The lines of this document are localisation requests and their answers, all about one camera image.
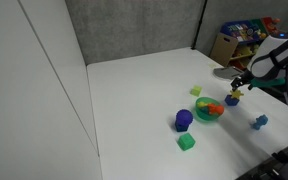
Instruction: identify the yellow spiky gear toy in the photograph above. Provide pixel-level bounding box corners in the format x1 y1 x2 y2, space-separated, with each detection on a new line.
229 88 245 101

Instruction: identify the dark blue cube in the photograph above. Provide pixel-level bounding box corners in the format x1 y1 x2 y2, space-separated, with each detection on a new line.
174 120 189 133

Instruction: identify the black vertical pole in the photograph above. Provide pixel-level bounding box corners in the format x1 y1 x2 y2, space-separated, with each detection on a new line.
191 0 208 50

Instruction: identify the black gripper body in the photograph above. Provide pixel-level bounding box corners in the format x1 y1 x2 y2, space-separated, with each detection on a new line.
232 69 257 90

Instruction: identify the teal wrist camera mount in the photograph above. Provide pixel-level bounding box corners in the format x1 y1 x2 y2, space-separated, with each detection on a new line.
250 77 287 90

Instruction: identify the black equipment frame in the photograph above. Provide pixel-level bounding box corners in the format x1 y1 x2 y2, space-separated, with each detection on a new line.
236 136 288 180

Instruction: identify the lime green cube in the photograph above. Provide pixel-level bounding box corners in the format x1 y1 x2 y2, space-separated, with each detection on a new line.
189 85 203 97

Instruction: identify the light blue turtle toy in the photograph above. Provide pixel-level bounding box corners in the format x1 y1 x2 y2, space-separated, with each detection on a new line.
250 114 269 131

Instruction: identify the purple spiky ball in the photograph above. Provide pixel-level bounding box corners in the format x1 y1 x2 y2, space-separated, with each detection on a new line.
175 108 194 127

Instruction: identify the green bowl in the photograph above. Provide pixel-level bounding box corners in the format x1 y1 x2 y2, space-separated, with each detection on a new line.
195 96 223 123

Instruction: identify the grey metal plate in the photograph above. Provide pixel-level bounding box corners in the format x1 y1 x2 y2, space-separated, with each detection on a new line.
213 65 245 81

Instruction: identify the colourful toy shelf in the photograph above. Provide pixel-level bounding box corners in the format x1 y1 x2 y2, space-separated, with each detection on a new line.
220 17 284 71

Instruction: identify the small yellow toy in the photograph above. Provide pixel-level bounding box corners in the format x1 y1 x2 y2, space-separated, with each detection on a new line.
197 101 209 110

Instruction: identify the orange figure toy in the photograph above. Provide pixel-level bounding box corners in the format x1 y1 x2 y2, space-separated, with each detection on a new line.
206 103 225 117

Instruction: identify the cardboard box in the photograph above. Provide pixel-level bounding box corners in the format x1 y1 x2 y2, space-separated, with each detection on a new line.
209 32 239 68

